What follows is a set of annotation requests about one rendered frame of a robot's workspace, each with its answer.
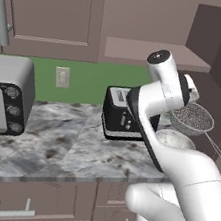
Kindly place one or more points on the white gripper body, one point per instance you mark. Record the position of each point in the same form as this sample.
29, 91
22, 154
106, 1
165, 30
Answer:
193, 90

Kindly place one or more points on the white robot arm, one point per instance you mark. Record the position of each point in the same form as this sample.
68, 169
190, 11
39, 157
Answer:
173, 173

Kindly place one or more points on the metal mesh tea strainer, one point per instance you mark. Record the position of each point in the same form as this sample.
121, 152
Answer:
192, 119

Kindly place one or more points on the brown open shelf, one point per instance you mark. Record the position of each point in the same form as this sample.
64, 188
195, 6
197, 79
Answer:
149, 51

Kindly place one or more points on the black toaster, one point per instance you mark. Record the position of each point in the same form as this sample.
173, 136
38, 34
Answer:
116, 117

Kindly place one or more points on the wide brown drawer front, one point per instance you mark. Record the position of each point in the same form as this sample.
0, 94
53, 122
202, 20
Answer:
51, 197

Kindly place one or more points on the grey toaster oven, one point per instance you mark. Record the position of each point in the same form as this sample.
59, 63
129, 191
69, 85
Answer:
6, 99

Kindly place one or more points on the beige wall outlet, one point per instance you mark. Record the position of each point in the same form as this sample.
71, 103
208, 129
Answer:
62, 77

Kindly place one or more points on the brown wall cabinet door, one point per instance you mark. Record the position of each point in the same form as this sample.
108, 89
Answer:
54, 9

